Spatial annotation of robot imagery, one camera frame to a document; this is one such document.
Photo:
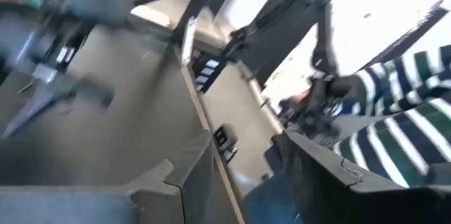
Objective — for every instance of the black phone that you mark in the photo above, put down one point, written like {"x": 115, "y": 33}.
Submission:
{"x": 223, "y": 139}

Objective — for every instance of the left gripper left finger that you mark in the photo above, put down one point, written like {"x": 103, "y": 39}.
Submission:
{"x": 88, "y": 203}

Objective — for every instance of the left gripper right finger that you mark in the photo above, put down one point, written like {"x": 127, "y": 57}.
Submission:
{"x": 352, "y": 203}

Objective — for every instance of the black keyboard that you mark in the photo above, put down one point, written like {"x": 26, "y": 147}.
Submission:
{"x": 208, "y": 72}

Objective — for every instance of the grey keyboard desk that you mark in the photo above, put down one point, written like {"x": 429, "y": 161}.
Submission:
{"x": 243, "y": 111}

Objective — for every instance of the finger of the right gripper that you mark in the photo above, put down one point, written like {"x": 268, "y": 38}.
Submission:
{"x": 38, "y": 106}

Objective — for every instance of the black table mat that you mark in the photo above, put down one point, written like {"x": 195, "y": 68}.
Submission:
{"x": 141, "y": 111}

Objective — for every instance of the person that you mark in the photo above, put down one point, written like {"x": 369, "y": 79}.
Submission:
{"x": 405, "y": 136}

